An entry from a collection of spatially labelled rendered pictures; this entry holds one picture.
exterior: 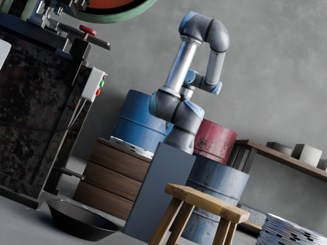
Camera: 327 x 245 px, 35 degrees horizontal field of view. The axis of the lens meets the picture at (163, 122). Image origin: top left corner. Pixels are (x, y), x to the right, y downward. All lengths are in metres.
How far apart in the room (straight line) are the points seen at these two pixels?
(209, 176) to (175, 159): 0.65
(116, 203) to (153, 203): 0.41
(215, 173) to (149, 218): 0.72
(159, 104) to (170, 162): 0.28
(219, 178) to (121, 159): 0.61
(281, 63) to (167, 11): 1.42
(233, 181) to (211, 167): 0.15
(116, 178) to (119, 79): 3.13
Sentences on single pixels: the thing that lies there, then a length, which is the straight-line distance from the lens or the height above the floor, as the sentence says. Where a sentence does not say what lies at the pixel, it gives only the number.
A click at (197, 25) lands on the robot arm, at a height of 1.03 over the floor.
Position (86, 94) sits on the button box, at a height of 0.51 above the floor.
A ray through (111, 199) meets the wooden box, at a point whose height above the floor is 0.08.
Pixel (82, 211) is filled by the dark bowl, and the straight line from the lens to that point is 2.18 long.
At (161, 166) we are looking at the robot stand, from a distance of 2.37.
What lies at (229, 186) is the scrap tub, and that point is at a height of 0.37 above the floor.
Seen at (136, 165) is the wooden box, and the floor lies 0.29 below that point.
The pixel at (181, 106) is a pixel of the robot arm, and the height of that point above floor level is 0.64.
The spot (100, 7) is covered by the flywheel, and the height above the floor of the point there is 1.00.
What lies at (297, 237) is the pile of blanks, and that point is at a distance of 2.20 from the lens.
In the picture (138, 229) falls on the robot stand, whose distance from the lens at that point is 2.40.
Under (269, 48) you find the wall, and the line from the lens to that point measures 6.02.
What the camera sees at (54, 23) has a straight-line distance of 2.45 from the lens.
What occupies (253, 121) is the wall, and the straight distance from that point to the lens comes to 5.89.
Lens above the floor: 0.41
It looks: 3 degrees up
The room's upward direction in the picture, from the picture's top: 22 degrees clockwise
